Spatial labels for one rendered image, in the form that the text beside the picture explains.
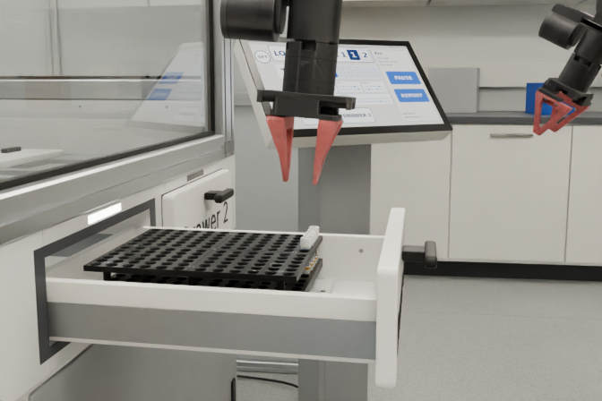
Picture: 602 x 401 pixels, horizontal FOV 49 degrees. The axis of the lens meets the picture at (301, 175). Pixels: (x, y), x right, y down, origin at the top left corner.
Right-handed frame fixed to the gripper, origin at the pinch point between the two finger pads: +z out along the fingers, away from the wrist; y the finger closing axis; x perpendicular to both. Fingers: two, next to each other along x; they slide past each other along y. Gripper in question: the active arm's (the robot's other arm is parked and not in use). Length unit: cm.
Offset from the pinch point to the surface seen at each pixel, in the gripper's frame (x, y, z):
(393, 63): -111, -6, -18
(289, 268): 8.3, -0.9, 8.4
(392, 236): 4.9, -10.8, 4.7
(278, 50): -92, 22, -18
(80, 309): 14.7, 18.2, 13.2
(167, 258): 6.6, 12.6, 9.5
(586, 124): -296, -105, -2
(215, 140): -39.7, 21.4, 0.8
